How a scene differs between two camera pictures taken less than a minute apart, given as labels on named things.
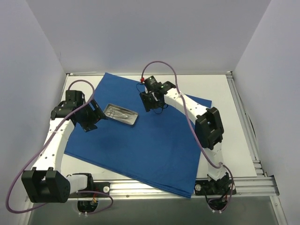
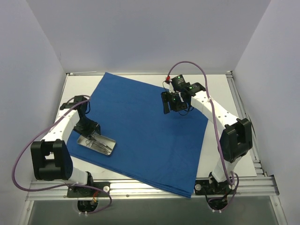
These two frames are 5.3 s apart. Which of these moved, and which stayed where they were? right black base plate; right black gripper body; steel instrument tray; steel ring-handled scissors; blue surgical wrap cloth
Moved: steel ring-handled scissors; steel instrument tray; right black gripper body
Stayed: blue surgical wrap cloth; right black base plate
